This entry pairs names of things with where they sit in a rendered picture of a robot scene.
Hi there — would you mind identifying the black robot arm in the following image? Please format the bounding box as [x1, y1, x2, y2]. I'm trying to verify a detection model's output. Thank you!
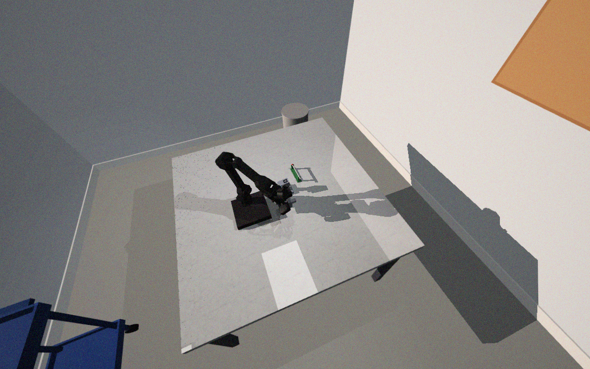
[215, 152, 292, 207]

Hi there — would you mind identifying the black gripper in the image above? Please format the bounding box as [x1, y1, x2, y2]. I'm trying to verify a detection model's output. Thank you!
[271, 185, 291, 215]

